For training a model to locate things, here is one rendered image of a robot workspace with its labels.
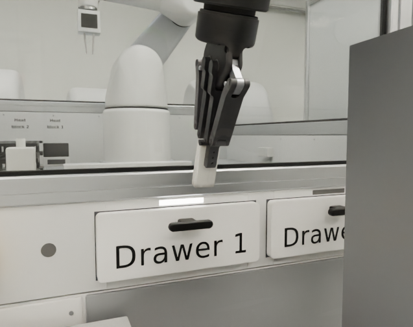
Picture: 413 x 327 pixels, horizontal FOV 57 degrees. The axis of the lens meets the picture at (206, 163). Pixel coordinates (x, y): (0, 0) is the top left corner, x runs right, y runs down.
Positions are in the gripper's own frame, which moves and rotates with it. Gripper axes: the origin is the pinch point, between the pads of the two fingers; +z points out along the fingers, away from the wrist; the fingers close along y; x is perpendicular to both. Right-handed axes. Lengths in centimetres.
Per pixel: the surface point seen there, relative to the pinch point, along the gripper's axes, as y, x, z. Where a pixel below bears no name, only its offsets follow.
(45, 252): -6.4, -21.5, 17.4
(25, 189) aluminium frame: -10.3, -24.0, 8.4
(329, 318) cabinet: 0.9, 33.2, 36.4
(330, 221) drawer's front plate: -5.0, 31.0, 15.8
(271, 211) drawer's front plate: -6.1, 17.5, 13.1
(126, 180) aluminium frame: -10.0, -9.1, 7.4
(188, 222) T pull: -3.0, -0.2, 11.8
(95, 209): -8.6, -14.0, 11.8
